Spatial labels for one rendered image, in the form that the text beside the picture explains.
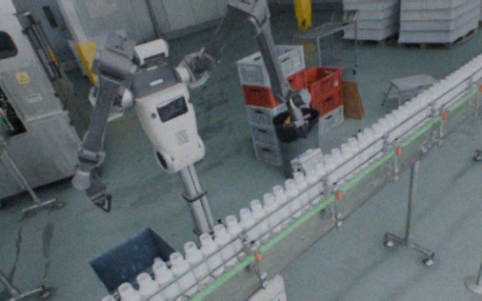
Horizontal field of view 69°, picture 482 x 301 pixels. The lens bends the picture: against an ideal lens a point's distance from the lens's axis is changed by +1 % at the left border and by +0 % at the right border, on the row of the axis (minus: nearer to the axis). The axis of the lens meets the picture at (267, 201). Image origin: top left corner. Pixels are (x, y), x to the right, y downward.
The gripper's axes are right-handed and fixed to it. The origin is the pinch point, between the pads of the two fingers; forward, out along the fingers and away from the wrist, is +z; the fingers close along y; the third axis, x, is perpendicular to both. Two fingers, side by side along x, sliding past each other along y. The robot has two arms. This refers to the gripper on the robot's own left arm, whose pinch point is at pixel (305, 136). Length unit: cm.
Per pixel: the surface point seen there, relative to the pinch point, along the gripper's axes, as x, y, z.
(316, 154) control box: -3.3, -0.1, 9.5
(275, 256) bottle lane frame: -14, -48, 33
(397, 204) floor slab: 59, 115, 106
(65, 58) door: 1130, 162, -339
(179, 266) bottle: -19, -84, 11
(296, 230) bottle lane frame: -15.6, -35.1, 28.5
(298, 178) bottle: -17.9, -25.8, 9.3
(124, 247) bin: 43, -89, 11
